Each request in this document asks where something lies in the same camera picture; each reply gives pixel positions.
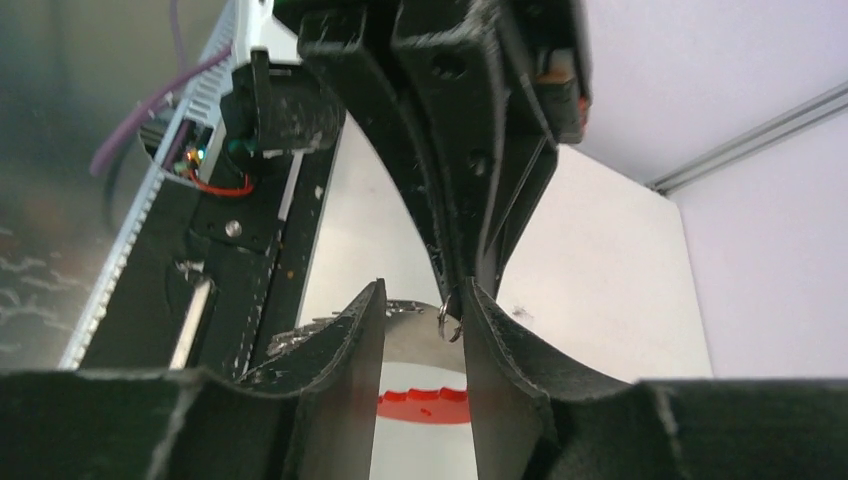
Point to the left aluminium frame post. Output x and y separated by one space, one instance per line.
781 128

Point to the white slotted cable duct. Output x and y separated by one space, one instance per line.
130 314

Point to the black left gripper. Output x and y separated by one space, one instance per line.
465 108

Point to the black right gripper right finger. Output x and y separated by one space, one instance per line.
537 413

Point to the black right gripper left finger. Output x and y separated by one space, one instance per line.
308 413

